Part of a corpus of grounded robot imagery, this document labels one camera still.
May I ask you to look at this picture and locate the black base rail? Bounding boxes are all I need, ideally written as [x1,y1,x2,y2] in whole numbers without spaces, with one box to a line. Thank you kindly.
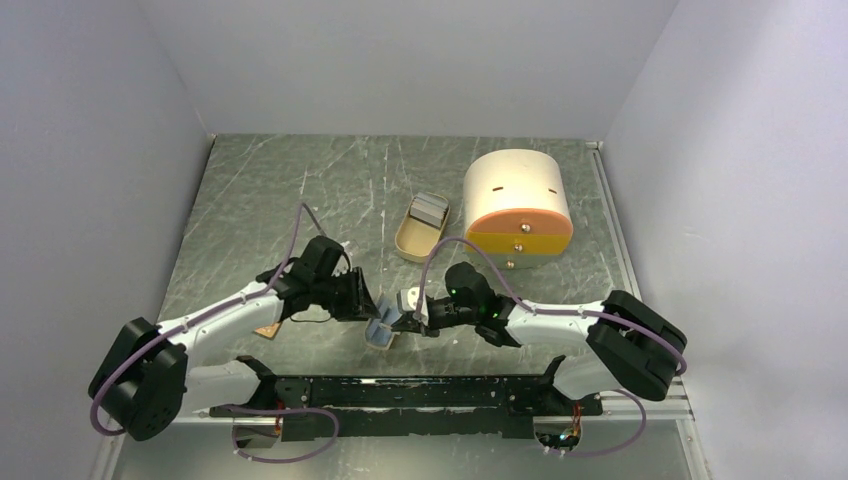
[239,368,603,441]

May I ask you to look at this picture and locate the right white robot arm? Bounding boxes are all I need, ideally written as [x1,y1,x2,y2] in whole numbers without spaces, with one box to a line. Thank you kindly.
[378,262,687,414]

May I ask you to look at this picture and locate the tan card holder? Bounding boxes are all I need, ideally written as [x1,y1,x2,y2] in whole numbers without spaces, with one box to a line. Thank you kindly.
[364,293,402,350]

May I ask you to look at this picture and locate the cream orange drawer box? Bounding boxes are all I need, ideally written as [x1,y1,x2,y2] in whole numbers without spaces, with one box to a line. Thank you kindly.
[462,149,574,270]

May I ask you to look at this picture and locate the orange patterned card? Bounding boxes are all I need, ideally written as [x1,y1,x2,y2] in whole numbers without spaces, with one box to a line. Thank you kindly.
[254,323,281,340]

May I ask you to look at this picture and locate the tan oval tray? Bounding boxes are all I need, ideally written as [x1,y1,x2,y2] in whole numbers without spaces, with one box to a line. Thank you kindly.
[395,203,450,263]

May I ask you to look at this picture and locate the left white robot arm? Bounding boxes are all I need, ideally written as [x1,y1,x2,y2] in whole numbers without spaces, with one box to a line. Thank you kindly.
[88,235,380,441]

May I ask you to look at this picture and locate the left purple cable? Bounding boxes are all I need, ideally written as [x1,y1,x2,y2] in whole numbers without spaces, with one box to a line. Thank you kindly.
[89,201,340,465]

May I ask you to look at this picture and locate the grey credit card stack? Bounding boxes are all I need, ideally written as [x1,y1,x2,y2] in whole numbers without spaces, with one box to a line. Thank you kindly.
[409,192,449,229]

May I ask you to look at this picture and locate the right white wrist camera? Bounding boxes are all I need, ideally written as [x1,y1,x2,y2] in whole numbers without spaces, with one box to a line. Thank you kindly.
[397,286,429,325]

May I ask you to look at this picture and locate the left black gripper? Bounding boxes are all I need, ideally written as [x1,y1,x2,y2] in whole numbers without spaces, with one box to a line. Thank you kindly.
[312,266,381,322]

